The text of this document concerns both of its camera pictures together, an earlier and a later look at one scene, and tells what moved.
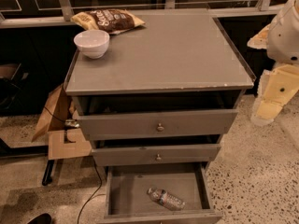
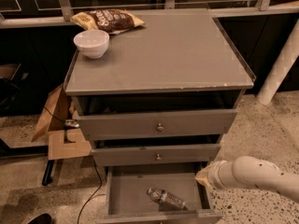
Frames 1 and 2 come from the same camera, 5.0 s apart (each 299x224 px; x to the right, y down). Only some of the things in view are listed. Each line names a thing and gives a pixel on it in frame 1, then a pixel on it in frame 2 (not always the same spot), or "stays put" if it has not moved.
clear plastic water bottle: [166, 199] stays put
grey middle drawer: [164, 150] stays put
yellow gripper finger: [277, 87] -> [203, 177]
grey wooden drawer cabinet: [156, 110] stays put
